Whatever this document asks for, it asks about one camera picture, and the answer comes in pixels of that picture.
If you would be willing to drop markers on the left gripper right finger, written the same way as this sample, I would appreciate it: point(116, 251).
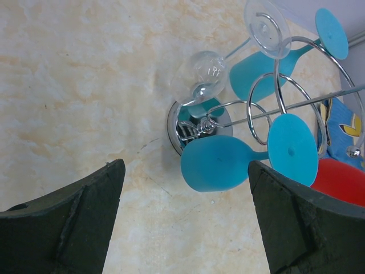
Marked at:
point(303, 230)

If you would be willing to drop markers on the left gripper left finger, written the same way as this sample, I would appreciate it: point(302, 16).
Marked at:
point(65, 231)

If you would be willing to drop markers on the red wine glass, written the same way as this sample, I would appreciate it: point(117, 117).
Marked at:
point(340, 181)

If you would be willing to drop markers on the blue wine glass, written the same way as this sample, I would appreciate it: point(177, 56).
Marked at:
point(244, 73)
point(221, 162)

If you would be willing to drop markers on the clear wine glass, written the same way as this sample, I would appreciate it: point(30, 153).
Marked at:
point(205, 74)

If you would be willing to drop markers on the blue cartoon cloth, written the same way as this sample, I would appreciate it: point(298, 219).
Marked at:
point(343, 129)

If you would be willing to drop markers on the chrome wire glass rack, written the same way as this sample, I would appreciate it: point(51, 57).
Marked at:
point(186, 123)

